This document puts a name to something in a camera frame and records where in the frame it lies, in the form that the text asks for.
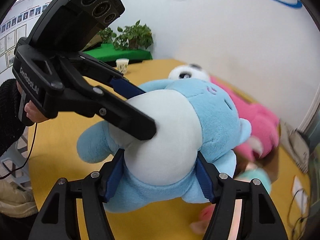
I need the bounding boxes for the white plastic chair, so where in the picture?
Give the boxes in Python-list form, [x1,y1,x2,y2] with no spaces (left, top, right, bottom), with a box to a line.
[0,130,33,193]

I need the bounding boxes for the pastel pink teal plush toy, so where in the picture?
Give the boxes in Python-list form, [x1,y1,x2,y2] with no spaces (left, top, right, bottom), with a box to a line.
[190,167,273,234]

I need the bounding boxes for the beige cloth bag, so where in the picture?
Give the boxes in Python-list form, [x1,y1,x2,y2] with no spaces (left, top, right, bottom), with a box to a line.
[279,119,312,175]

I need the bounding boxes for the white patterned cup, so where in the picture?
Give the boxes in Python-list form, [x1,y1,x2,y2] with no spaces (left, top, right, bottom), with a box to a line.
[115,58,130,74]

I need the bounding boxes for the person's left forearm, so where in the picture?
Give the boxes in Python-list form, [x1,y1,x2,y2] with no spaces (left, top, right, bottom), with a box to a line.
[0,78,28,158]

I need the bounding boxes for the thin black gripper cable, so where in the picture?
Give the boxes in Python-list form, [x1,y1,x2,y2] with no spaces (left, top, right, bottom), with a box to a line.
[0,122,38,180]

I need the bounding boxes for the white paper with orange edge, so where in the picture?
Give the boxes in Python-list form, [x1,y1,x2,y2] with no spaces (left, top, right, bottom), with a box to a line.
[292,176,311,213]

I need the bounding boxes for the person's left hand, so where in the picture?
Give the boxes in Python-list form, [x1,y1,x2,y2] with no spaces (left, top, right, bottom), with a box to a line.
[24,99,49,123]

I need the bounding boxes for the panda plush toy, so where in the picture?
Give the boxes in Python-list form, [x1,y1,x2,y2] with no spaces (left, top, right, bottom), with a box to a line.
[167,63,211,82]

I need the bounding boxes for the row of wall photos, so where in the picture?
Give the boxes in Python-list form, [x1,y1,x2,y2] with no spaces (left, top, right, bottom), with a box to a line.
[0,3,53,35]

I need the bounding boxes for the green cloth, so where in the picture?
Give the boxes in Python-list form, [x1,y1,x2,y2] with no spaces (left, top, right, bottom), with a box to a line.
[82,42,153,62]

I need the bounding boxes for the white wall paper sheets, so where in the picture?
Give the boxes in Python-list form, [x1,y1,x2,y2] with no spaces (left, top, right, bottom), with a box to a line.
[0,24,27,75]

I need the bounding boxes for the light blue plush toy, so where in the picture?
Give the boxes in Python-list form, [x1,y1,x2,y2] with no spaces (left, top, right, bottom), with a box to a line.
[76,78,252,213]

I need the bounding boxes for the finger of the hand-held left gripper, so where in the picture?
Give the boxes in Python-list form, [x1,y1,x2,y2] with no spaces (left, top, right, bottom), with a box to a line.
[59,52,147,100]
[60,84,158,142]

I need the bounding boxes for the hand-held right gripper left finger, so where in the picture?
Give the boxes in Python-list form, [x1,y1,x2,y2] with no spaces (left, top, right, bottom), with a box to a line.
[32,150,125,240]

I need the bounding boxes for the green potted plant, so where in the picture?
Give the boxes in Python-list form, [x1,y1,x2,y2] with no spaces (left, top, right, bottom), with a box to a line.
[114,20,154,51]
[98,27,117,44]

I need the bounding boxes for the brown cardboard box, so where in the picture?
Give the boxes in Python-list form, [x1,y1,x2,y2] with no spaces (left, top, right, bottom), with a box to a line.
[235,130,284,183]

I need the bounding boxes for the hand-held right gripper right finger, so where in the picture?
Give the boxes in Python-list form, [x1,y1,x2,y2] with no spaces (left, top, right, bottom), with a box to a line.
[196,152,288,240]

